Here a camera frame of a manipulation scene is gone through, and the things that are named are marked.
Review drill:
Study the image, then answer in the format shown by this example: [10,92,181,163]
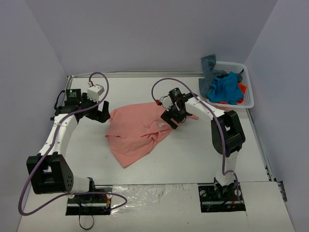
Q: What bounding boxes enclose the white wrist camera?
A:
[87,85,105,102]
[155,95,172,109]

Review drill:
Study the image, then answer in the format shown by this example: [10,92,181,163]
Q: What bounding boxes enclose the orange t shirt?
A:
[216,83,247,105]

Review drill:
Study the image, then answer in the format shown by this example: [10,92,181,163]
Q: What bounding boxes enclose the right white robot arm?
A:
[161,88,245,200]

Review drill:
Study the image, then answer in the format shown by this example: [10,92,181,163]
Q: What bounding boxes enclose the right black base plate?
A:
[198,184,246,213]

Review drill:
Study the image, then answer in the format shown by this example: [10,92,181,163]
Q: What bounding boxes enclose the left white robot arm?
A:
[26,85,110,202]

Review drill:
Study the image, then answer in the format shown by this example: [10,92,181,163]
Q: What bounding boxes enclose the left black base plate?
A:
[66,194,111,216]

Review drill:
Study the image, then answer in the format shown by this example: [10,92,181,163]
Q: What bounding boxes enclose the white plastic basket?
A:
[206,61,254,109]

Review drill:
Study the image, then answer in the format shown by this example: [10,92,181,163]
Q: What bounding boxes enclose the grey t shirt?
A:
[198,54,242,99]

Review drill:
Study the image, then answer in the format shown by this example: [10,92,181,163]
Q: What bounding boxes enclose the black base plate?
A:
[198,184,246,213]
[66,194,111,216]

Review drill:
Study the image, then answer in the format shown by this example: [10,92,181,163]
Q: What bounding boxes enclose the pink t shirt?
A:
[105,101,200,169]

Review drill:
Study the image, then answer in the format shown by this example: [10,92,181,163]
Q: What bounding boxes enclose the black thin cable loop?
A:
[78,212,94,230]

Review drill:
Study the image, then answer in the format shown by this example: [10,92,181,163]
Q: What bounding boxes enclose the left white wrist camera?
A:
[87,85,105,102]

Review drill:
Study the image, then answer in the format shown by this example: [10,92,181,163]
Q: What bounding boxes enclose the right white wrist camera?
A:
[155,95,172,109]

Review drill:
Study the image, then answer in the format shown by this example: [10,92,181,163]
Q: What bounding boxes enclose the blue t shirt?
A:
[207,72,244,105]

